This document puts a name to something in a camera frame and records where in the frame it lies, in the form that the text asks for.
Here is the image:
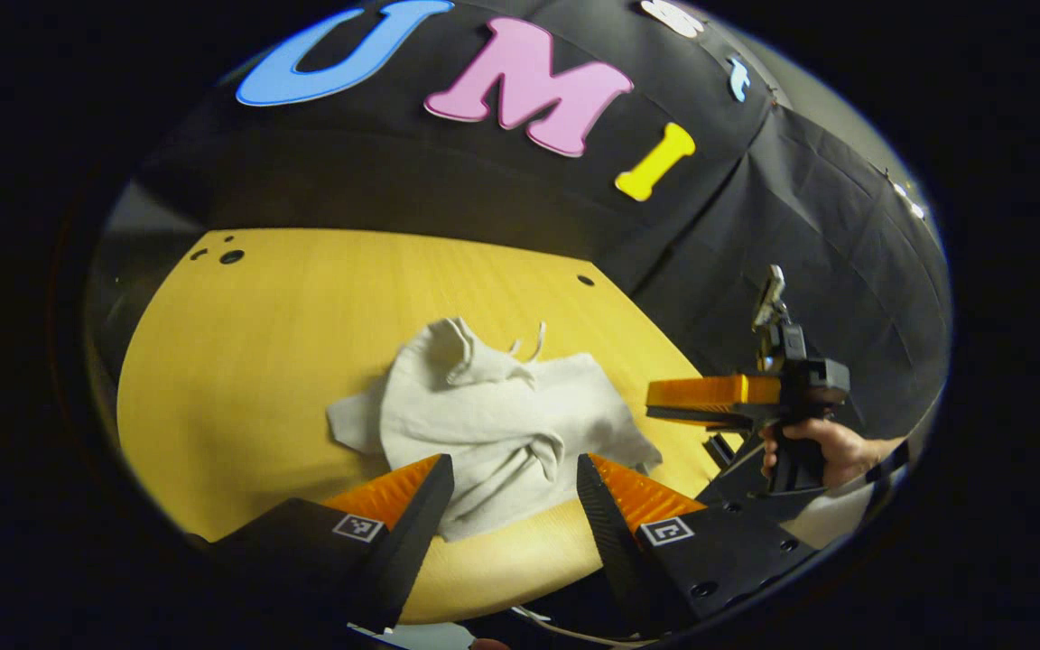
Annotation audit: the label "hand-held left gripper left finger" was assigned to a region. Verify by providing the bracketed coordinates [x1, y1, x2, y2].
[184, 452, 456, 634]

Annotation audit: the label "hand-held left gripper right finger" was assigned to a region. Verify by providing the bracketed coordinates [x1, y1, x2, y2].
[576, 452, 828, 636]

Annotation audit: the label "black backdrop cloth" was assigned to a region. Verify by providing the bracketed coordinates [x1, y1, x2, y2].
[87, 0, 952, 470]

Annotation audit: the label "white jeans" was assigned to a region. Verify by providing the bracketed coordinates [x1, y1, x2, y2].
[327, 316, 663, 543]

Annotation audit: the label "white cable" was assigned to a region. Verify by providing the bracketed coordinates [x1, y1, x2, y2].
[511, 606, 665, 648]

